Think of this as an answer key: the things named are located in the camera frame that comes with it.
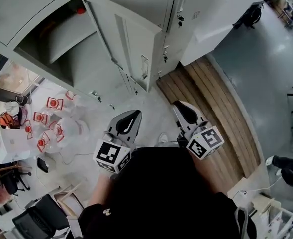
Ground black swivel chair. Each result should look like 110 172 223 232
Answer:
0 162 33 198

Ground white shelf unit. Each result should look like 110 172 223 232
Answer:
250 192 293 239

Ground black flat device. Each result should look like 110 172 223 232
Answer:
36 156 50 174

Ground white cardboard boxes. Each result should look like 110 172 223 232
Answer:
0 127 36 164

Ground grey metal locker cabinet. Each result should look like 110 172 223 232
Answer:
0 0 188 111

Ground white cabinet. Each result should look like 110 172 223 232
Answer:
180 0 264 66

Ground cluster of clear water jugs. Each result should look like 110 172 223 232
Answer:
23 89 91 154

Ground black mesh office chair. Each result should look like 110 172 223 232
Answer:
11 194 71 239

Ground wooden frame stool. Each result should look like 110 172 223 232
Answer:
53 182 85 219

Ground grey metal locker door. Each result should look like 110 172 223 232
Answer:
80 0 163 93

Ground black backpack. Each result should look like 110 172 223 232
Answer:
233 4 263 30

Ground person's left forearm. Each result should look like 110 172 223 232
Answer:
86 173 117 210

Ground orange bag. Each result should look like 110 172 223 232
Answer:
0 111 15 129

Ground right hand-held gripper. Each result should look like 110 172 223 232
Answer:
172 100 224 161

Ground white cable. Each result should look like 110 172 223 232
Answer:
58 151 95 166

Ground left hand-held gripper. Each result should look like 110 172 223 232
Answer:
93 110 142 174

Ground wooden slat platform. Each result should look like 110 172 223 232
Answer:
156 55 265 179

